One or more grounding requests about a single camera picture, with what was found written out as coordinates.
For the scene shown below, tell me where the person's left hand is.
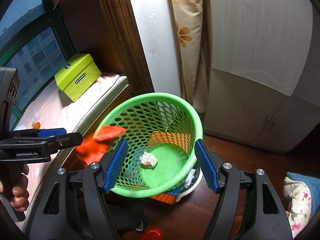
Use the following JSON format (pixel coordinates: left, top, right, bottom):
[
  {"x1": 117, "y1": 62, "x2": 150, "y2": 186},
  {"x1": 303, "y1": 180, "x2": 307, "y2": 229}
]
[{"x1": 1, "y1": 164, "x2": 29, "y2": 212}]

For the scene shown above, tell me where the floral fabric bundle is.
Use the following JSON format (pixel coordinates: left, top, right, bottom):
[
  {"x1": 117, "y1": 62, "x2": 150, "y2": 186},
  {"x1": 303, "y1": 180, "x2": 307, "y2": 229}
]
[{"x1": 283, "y1": 175, "x2": 312, "y2": 238}]

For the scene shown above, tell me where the white basin under basket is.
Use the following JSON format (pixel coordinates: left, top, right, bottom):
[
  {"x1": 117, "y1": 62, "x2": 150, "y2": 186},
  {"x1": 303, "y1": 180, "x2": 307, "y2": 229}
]
[{"x1": 176, "y1": 165, "x2": 203, "y2": 202}]

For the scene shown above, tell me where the red white paper wrapper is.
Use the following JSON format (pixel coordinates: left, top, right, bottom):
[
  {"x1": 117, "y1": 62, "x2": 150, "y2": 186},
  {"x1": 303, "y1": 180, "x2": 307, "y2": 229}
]
[{"x1": 139, "y1": 151, "x2": 158, "y2": 168}]

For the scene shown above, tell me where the grey wardrobe cabinet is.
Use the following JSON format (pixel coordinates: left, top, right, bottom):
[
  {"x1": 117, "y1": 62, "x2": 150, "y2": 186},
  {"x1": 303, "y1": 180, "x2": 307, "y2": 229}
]
[{"x1": 204, "y1": 0, "x2": 319, "y2": 152}]

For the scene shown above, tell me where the orange snack bag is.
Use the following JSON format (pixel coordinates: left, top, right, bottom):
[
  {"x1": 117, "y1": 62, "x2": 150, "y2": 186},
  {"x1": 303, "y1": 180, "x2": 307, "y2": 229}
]
[{"x1": 74, "y1": 125, "x2": 126, "y2": 165}]

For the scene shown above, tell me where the lime green tissue box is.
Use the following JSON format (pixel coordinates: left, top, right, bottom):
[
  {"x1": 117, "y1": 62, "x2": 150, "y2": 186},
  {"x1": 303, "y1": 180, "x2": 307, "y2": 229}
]
[{"x1": 54, "y1": 54, "x2": 102, "y2": 102}]

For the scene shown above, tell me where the orange peel piece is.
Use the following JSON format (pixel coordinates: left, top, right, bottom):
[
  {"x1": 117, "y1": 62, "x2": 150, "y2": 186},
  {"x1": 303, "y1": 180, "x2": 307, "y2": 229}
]
[{"x1": 33, "y1": 122, "x2": 41, "y2": 129}]

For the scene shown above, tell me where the floral cream curtain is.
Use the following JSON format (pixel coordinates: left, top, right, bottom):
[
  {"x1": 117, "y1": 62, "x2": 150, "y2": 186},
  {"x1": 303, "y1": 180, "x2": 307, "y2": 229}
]
[{"x1": 171, "y1": 0, "x2": 208, "y2": 114}]

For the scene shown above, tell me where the red cap object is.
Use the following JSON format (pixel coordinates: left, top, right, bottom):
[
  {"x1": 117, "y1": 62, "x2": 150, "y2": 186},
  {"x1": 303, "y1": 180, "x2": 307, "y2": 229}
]
[{"x1": 139, "y1": 228, "x2": 164, "y2": 240}]

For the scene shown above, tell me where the green mesh waste basket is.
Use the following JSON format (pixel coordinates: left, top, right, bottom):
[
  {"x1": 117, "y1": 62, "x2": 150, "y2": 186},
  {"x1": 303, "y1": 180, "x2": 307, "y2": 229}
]
[{"x1": 96, "y1": 93, "x2": 203, "y2": 198}]

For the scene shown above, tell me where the green window frame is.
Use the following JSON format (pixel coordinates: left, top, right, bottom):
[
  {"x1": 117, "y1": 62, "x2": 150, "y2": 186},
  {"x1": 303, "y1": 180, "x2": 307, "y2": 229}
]
[{"x1": 1, "y1": 0, "x2": 76, "y2": 129}]

